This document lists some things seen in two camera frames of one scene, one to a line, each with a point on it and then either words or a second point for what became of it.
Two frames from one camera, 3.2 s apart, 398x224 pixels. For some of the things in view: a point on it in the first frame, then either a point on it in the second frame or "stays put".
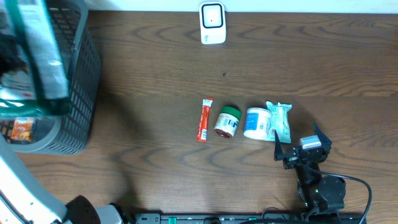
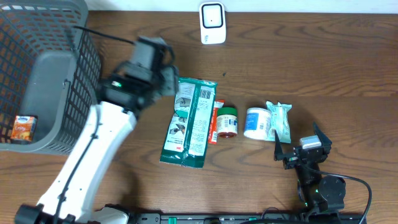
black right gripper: x=290 y=162 stays put
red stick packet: x=203 y=124 -> x=212 y=134
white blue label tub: x=257 y=124 stays put
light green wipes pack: x=280 y=121 stays put
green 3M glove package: x=33 y=82 -> x=187 y=139
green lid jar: x=227 y=121 stays put
